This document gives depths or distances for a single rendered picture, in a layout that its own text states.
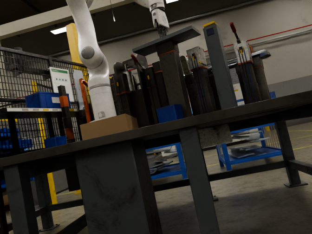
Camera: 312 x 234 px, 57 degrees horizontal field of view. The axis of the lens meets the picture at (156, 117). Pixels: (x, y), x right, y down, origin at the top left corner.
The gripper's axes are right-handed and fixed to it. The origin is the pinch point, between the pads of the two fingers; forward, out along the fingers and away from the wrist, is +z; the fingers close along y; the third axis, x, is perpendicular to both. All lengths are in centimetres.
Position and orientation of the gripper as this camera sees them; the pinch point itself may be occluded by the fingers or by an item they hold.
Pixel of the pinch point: (163, 37)
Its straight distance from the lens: 165.4
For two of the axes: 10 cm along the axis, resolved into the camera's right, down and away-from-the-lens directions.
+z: 2.0, 9.8, -0.9
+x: -8.2, 2.2, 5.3
